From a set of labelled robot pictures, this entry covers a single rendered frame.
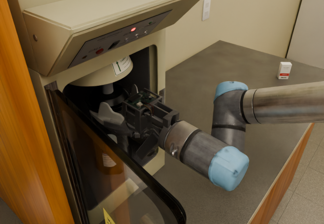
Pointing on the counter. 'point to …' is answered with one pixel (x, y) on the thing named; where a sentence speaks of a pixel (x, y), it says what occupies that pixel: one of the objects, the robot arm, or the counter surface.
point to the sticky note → (107, 218)
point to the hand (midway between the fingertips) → (109, 104)
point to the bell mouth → (106, 74)
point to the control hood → (101, 19)
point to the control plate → (95, 45)
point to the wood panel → (25, 139)
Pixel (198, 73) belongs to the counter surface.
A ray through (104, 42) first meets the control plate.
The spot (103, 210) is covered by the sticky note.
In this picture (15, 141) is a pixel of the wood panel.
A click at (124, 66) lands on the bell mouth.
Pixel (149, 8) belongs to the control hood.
